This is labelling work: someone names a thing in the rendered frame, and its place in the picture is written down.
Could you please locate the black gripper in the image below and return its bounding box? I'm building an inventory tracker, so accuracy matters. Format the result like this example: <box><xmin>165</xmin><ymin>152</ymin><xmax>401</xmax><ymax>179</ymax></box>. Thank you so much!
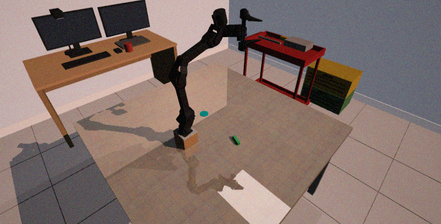
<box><xmin>227</xmin><ymin>8</ymin><xmax>263</xmax><ymax>51</ymax></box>

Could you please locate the green rectangular post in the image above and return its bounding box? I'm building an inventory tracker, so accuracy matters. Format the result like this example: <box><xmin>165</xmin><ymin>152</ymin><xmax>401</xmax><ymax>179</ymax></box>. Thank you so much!
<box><xmin>233</xmin><ymin>135</ymin><xmax>240</xmax><ymax>145</ymax></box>

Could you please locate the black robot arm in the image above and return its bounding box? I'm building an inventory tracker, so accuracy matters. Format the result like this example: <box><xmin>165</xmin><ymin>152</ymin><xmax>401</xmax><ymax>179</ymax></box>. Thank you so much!
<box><xmin>169</xmin><ymin>8</ymin><xmax>229</xmax><ymax>137</ymax></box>

